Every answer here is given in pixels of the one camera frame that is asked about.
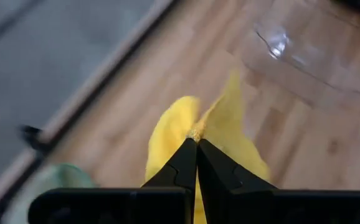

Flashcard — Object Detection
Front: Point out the clear plastic bin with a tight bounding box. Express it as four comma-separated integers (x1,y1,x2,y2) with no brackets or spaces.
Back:
240,0,360,125

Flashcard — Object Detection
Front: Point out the green microfiber towel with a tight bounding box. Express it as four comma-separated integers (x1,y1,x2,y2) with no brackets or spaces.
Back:
1,163,97,224

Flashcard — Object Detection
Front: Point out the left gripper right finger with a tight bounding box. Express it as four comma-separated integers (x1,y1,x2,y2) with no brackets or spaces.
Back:
197,138,360,224

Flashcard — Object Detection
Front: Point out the yellow microfiber towel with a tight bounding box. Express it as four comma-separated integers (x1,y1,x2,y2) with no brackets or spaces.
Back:
144,70,271,224

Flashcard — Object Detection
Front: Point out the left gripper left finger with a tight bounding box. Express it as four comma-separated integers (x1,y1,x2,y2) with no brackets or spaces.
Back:
27,138,197,224

